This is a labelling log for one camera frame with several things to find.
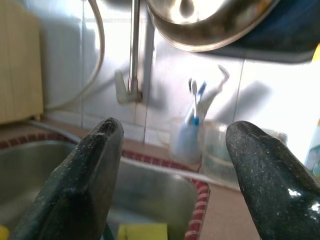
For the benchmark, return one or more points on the yellow plastic bowl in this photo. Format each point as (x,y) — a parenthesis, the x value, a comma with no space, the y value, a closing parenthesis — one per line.
(3,233)

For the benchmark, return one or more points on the clear toothbrush cup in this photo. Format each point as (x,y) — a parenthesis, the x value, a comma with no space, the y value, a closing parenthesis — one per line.
(185,147)

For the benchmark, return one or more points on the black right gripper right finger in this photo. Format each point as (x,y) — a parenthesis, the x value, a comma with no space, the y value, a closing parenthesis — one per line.
(275,187)

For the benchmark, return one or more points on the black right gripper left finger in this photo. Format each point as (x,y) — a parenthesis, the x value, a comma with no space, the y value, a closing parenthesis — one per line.
(75,187)

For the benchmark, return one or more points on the clear small plastic bucket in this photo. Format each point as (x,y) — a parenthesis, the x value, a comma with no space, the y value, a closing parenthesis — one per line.
(217,160)

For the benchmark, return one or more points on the stainless steel sink basin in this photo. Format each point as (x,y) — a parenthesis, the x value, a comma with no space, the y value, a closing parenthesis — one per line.
(155,195)

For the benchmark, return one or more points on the white water tube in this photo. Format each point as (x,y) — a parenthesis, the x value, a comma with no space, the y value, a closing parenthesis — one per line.
(102,45)

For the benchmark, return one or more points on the white yellow-capped detergent bottle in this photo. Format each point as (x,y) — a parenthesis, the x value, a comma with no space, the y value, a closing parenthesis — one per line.
(315,155)

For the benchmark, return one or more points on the steel wall tap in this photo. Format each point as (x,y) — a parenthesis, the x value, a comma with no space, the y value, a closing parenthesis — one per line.
(135,37)

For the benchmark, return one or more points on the bright yellow sponge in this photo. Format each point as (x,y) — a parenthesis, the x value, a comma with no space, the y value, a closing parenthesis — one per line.
(142,232)

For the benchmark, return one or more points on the beige water purifier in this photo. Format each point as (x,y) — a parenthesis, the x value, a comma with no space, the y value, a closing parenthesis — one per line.
(20,62)

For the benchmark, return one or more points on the blue toothbrush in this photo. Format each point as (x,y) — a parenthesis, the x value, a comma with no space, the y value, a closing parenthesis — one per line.
(196,110)

